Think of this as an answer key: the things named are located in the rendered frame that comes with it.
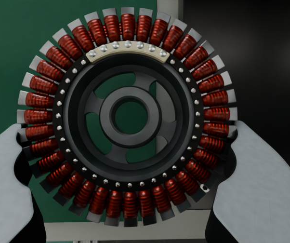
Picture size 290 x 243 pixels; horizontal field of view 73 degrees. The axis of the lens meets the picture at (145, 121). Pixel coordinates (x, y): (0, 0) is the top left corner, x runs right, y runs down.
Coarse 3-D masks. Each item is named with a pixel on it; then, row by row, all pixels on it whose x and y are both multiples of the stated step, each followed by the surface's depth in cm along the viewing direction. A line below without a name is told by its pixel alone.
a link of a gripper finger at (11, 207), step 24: (0, 144) 9; (24, 144) 10; (0, 168) 8; (24, 168) 8; (0, 192) 7; (24, 192) 7; (0, 216) 6; (24, 216) 6; (0, 240) 5; (24, 240) 6
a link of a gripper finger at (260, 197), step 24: (240, 144) 9; (264, 144) 9; (240, 168) 8; (264, 168) 8; (288, 168) 8; (216, 192) 7; (240, 192) 7; (264, 192) 7; (288, 192) 7; (216, 216) 6; (240, 216) 6; (264, 216) 6; (288, 216) 6; (216, 240) 6; (240, 240) 5; (264, 240) 5; (288, 240) 5
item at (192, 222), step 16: (160, 0) 18; (176, 0) 18; (176, 16) 18; (160, 96) 18; (160, 144) 18; (176, 208) 19; (48, 224) 18; (64, 224) 18; (80, 224) 18; (96, 224) 18; (160, 224) 19; (176, 224) 19; (192, 224) 19; (48, 240) 18; (64, 240) 18; (80, 240) 19; (96, 240) 19
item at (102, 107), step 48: (48, 48) 10; (96, 48) 10; (144, 48) 10; (192, 48) 10; (48, 96) 9; (96, 96) 12; (144, 96) 11; (192, 96) 10; (48, 144) 9; (144, 144) 12; (192, 144) 10; (48, 192) 10; (96, 192) 9; (144, 192) 10; (192, 192) 9
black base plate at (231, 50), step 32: (192, 0) 16; (224, 0) 16; (256, 0) 16; (288, 0) 16; (224, 32) 16; (256, 32) 16; (288, 32) 16; (224, 64) 16; (256, 64) 16; (288, 64) 16; (256, 96) 16; (288, 96) 16; (256, 128) 16; (288, 128) 16; (224, 160) 16; (288, 160) 17
